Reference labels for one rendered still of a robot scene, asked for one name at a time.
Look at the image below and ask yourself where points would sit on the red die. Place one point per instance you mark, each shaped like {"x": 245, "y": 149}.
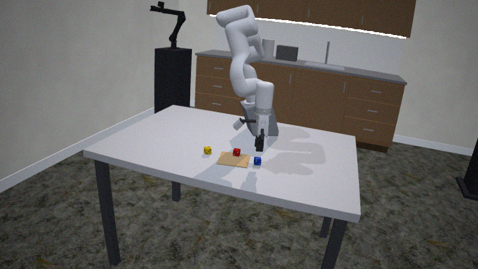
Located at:
{"x": 236, "y": 152}

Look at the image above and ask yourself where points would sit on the tan flat mat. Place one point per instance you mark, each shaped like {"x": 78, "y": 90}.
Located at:
{"x": 227, "y": 159}

